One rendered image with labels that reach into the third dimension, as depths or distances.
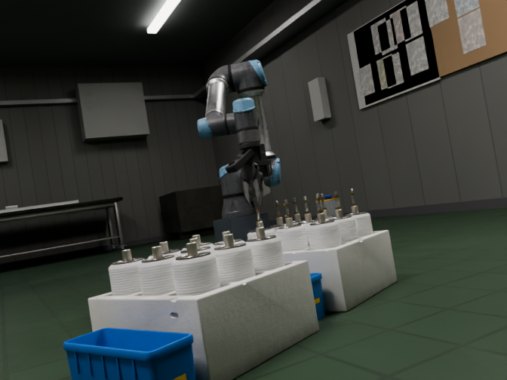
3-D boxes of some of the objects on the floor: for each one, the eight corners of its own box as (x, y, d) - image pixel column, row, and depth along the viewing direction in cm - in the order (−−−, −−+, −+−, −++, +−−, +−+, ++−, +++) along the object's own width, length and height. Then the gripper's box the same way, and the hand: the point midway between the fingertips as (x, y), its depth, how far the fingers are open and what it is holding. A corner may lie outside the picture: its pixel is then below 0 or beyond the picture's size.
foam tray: (241, 311, 159) (231, 257, 160) (302, 284, 190) (295, 239, 191) (347, 312, 135) (336, 249, 136) (397, 281, 166) (388, 229, 167)
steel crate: (210, 231, 825) (203, 191, 827) (236, 230, 734) (228, 183, 736) (161, 240, 785) (155, 197, 787) (183, 240, 693) (176, 191, 695)
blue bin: (68, 399, 100) (59, 342, 101) (113, 380, 109) (106, 326, 109) (159, 424, 81) (149, 353, 81) (206, 397, 90) (195, 333, 90)
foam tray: (98, 372, 116) (87, 298, 117) (211, 325, 146) (201, 266, 147) (211, 393, 91) (197, 298, 92) (320, 330, 121) (308, 259, 122)
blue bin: (225, 323, 145) (219, 283, 146) (247, 313, 154) (241, 276, 154) (310, 326, 127) (302, 280, 127) (330, 314, 136) (323, 272, 136)
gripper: (271, 140, 163) (281, 203, 162) (250, 147, 171) (259, 206, 170) (253, 141, 157) (263, 206, 156) (231, 148, 165) (241, 209, 164)
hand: (254, 203), depth 161 cm, fingers open, 3 cm apart
